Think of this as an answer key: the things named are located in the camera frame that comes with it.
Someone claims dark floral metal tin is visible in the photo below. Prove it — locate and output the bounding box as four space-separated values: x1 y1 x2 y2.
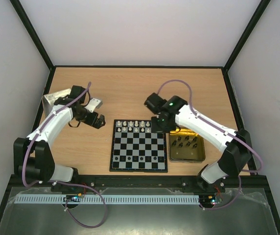
168 127 206 163

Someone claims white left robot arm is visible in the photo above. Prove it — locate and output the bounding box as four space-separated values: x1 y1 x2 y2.
13 85 105 187

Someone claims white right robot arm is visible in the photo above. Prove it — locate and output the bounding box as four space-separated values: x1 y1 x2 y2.
144 93 251 192

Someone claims black and white chessboard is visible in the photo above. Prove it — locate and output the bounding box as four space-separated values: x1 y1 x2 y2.
109 119 168 173

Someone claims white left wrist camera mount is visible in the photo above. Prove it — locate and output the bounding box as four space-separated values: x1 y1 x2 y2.
84 98 103 113

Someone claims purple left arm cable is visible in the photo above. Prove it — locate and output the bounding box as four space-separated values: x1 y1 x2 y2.
22 82 109 227

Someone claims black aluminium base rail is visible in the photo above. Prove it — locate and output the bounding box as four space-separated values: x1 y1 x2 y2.
50 175 226 193

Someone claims white slotted cable duct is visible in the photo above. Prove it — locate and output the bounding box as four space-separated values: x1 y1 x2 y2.
14 194 199 205

